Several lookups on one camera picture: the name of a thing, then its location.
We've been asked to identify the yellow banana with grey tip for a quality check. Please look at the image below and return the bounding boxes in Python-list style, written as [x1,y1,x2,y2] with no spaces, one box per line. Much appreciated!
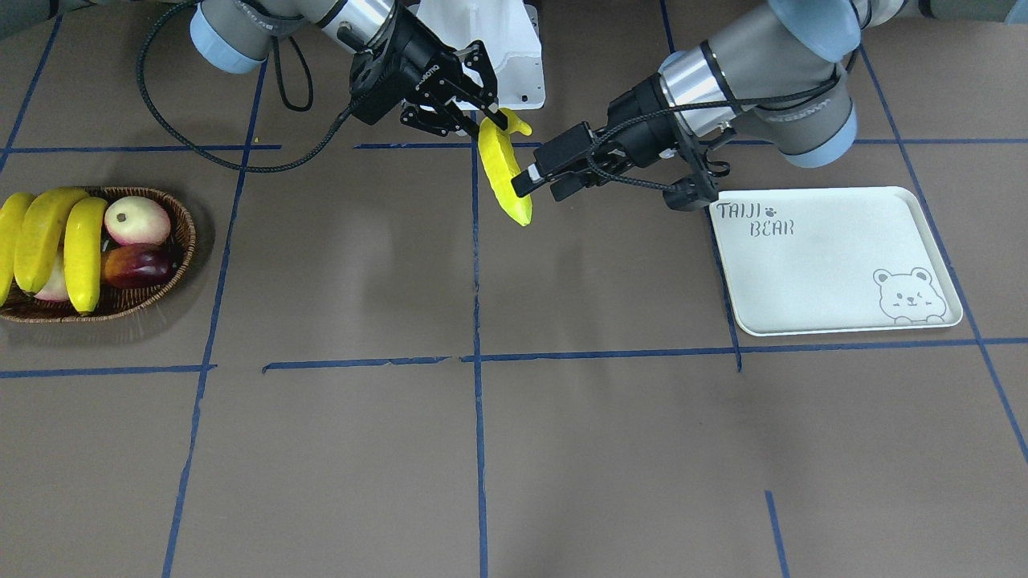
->
[63,197,108,315]

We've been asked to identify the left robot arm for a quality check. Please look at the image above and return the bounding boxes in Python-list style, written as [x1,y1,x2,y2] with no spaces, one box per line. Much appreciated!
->
[510,1,1026,211]

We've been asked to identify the brown wicker basket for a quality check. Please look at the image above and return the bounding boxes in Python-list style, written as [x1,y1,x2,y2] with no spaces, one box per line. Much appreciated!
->
[1,186,198,324]

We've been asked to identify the white bear tray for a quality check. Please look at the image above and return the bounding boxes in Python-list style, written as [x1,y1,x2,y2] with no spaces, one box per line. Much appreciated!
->
[710,186,965,336]

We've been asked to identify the yellow banana middle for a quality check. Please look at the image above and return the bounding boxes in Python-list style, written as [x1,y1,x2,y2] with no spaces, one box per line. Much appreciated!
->
[12,187,89,295]

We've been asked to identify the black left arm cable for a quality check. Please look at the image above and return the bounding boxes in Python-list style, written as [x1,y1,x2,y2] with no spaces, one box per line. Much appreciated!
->
[585,50,860,193]

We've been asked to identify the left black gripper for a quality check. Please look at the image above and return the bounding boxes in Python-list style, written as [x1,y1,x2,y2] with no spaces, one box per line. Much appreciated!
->
[512,76,728,212]

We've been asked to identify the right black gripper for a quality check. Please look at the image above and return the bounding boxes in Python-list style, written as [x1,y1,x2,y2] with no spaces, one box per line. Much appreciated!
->
[348,6,509,139]

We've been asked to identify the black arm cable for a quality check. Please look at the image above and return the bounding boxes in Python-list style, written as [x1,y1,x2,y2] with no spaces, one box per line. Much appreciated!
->
[136,0,362,174]
[585,50,860,193]

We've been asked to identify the yellow green mango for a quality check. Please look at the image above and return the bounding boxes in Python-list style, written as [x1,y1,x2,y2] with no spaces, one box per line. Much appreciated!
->
[1,193,35,306]

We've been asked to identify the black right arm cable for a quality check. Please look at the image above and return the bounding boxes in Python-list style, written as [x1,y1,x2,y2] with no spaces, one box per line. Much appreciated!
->
[136,0,362,174]

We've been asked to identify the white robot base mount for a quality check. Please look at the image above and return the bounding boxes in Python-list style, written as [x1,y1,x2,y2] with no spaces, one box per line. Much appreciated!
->
[414,1,546,111]

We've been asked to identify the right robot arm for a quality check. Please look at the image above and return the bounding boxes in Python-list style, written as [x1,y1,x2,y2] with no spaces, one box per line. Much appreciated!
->
[190,1,509,136]

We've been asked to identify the dark red mango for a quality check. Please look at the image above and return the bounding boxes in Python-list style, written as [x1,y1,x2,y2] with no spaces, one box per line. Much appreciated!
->
[100,244,176,290]

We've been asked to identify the bright yellow banana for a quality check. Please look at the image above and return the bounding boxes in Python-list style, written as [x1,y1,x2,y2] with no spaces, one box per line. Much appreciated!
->
[477,108,533,226]

